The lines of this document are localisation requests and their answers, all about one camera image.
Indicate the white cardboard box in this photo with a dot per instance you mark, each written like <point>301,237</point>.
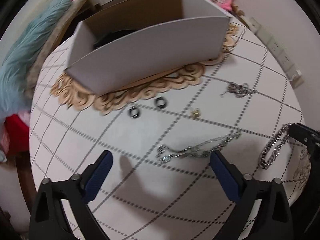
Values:
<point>150,45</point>

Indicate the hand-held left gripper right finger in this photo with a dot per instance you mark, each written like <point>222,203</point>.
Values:
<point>225,173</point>

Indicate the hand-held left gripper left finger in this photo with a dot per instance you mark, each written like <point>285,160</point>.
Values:
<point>97,173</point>

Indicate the light blue fluffy cushion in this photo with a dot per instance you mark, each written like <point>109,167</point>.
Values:
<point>27,52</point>

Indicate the red cloth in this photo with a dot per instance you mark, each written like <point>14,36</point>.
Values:
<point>17,135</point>

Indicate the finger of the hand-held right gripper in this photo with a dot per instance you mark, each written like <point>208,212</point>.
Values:
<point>305,132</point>

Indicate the white power strip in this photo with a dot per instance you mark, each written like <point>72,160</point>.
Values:
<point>277,50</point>

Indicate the checked white tablecloth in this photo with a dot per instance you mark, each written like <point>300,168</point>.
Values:
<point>175,135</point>

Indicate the carved wooden placemat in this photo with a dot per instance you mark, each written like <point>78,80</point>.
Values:
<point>140,92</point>

